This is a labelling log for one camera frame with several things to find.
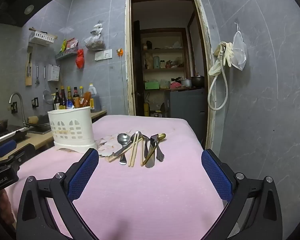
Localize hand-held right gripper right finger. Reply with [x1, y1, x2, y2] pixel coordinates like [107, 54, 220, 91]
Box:
[201, 149, 283, 240]

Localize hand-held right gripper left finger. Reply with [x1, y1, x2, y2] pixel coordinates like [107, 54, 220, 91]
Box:
[16, 148, 100, 240]

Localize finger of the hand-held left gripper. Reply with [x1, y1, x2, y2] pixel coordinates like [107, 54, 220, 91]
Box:
[0, 144, 36, 170]
[0, 140, 17, 160]

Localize pair of wooden chopsticks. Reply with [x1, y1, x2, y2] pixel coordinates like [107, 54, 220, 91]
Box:
[128, 132, 138, 167]

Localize white plastic utensil holder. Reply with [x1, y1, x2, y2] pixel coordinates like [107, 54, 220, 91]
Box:
[47, 106, 98, 153]

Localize large steel spoon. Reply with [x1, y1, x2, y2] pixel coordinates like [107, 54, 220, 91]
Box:
[117, 133, 131, 166]

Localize steel fork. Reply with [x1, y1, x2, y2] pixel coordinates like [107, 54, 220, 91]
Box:
[150, 134, 165, 162]

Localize gold spoon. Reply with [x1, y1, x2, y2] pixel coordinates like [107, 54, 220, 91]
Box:
[142, 132, 167, 165]

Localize person's left forearm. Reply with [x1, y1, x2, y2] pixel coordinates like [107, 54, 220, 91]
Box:
[0, 189, 15, 230]

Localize steel faucet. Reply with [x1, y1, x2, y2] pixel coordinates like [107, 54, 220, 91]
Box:
[9, 92, 27, 128]

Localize dark pump bottle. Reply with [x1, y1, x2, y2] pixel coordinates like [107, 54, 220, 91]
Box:
[54, 88, 61, 110]

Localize steel mesh strainer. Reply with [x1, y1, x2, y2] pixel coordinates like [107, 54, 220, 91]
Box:
[43, 66, 53, 105]

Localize pink floral cloth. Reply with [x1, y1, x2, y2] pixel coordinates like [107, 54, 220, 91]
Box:
[5, 115, 228, 240]

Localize dark sauce bottle yellow label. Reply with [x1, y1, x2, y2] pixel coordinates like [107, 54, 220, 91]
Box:
[59, 86, 67, 110]

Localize grey cabinet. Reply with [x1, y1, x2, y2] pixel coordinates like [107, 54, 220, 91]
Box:
[164, 87, 205, 142]

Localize wooden knife holder board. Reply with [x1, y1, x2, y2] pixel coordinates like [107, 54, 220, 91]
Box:
[25, 45, 33, 87]

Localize sauce bottle red label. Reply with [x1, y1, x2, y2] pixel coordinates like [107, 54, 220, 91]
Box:
[73, 87, 80, 108]

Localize black pot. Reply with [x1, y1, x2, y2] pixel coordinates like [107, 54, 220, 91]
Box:
[191, 76, 205, 88]

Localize red plastic bag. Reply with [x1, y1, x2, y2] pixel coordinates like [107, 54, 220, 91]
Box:
[76, 49, 85, 68]

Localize green box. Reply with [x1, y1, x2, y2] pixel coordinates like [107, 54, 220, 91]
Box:
[144, 81, 160, 90]

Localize wooden shelf unit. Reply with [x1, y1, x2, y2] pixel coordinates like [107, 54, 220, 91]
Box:
[140, 29, 190, 118]

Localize red snack packet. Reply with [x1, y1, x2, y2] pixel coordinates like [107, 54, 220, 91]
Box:
[66, 38, 79, 50]

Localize wooden stick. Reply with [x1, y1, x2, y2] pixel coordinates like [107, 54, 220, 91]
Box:
[29, 27, 58, 39]

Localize cream rubber gloves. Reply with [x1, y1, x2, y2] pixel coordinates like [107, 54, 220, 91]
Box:
[209, 41, 234, 76]

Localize white mesh bag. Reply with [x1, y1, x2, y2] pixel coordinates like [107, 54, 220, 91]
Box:
[232, 22, 248, 71]

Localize clear bag of dried goods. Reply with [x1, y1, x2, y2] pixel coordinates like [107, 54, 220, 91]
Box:
[84, 22, 106, 50]

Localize white hose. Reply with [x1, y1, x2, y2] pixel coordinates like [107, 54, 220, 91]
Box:
[207, 44, 228, 110]

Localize white wall box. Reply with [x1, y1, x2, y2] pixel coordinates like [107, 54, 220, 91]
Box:
[47, 64, 60, 82]

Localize thin hanging cable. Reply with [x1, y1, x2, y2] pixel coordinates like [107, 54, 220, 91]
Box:
[119, 55, 125, 104]

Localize grey wall shelf rack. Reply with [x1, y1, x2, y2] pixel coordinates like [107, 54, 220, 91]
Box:
[55, 46, 79, 60]

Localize white basket wall rack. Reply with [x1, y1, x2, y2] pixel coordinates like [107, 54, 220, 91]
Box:
[29, 30, 57, 47]

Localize white wall switch panel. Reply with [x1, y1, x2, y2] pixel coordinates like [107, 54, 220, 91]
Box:
[94, 49, 113, 61]

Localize worn door frame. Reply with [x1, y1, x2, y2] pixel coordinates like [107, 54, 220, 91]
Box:
[124, 0, 217, 150]

